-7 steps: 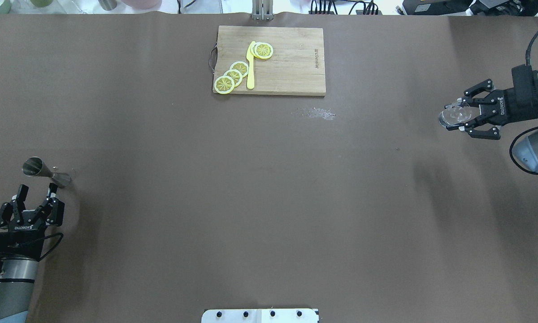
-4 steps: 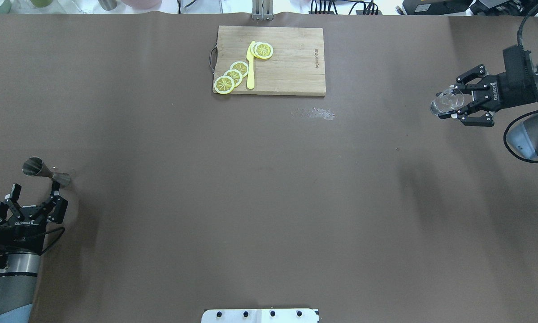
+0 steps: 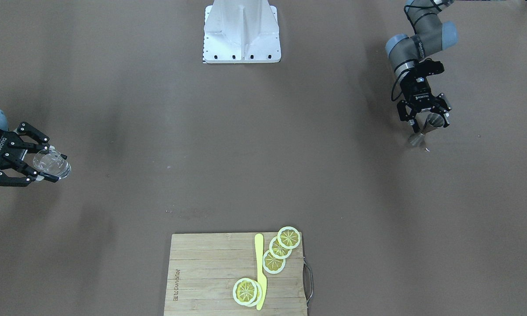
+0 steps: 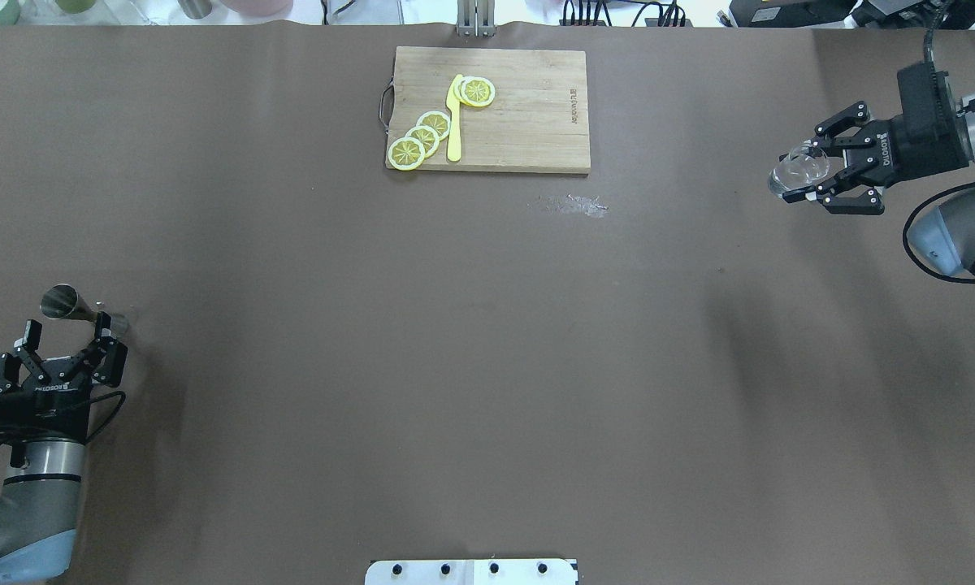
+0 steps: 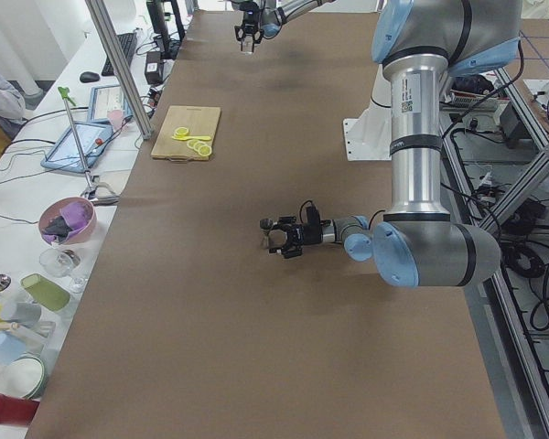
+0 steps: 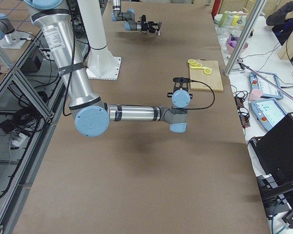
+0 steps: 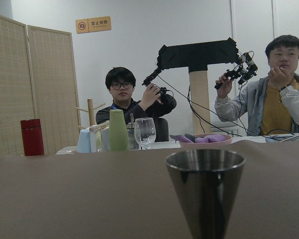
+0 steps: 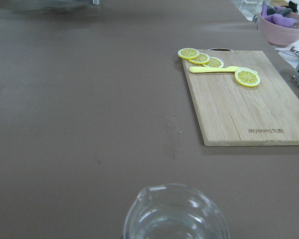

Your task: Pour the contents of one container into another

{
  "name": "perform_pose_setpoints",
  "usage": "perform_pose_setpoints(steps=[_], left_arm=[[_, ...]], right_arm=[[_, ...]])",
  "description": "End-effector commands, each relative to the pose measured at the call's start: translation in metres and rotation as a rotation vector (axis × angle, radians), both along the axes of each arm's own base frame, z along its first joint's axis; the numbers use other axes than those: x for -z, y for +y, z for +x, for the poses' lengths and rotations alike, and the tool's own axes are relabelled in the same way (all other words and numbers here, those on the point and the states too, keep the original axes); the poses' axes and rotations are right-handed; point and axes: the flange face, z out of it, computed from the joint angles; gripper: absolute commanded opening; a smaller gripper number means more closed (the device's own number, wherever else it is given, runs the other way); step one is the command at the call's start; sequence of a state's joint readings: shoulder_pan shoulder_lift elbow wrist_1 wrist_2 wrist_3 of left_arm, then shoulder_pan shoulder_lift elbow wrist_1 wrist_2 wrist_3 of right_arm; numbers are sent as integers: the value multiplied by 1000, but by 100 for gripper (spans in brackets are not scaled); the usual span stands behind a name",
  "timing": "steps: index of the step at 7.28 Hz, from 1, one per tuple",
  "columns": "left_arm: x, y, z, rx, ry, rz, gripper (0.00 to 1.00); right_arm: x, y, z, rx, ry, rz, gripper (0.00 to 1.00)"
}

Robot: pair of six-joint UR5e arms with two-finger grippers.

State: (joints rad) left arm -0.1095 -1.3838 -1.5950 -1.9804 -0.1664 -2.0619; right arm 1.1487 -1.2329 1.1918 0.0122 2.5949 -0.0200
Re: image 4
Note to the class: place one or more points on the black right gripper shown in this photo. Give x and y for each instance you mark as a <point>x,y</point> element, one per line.
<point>920,151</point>

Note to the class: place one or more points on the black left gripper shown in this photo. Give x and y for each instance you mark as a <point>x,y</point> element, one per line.
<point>51,401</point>

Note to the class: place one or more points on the clear glass measuring cup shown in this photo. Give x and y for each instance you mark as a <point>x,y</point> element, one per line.
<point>802,166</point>

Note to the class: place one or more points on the steel double jigger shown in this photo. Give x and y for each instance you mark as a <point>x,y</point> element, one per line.
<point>63,301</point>

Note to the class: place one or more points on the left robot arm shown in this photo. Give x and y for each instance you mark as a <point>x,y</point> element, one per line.
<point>40,500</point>

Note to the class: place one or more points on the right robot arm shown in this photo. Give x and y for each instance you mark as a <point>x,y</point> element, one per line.
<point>851,159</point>

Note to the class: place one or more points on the wooden cutting board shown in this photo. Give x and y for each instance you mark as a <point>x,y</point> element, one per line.
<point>538,123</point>

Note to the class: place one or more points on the yellow plastic knife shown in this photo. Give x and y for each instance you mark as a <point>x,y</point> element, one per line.
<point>454,107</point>

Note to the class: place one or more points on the aluminium frame post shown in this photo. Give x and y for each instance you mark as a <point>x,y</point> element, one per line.
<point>476,18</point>

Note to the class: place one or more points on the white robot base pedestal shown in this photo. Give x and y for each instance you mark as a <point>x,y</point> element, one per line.
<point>474,571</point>

